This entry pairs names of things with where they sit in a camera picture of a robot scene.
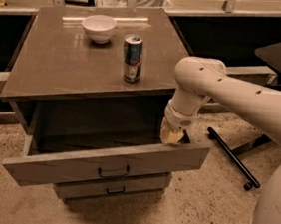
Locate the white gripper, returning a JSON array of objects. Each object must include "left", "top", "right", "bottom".
[{"left": 159, "top": 100, "right": 197, "bottom": 145}]

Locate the grey top drawer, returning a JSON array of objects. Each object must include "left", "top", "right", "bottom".
[{"left": 3, "top": 132, "right": 210, "bottom": 186}]

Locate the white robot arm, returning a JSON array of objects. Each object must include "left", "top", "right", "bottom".
[{"left": 160, "top": 57, "right": 281, "bottom": 224}]

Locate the grey drawer cabinet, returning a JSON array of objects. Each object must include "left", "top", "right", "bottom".
[{"left": 0, "top": 0, "right": 199, "bottom": 216}]

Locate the blue silver drink can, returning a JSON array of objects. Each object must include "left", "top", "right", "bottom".
[{"left": 123, "top": 34, "right": 143, "bottom": 83}]

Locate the white ceramic bowl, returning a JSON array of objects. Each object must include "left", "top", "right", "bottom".
[{"left": 82, "top": 15, "right": 117, "bottom": 44}]

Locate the clear plastic bin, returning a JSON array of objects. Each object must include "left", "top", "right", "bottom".
[{"left": 95, "top": 0, "right": 172, "bottom": 9}]

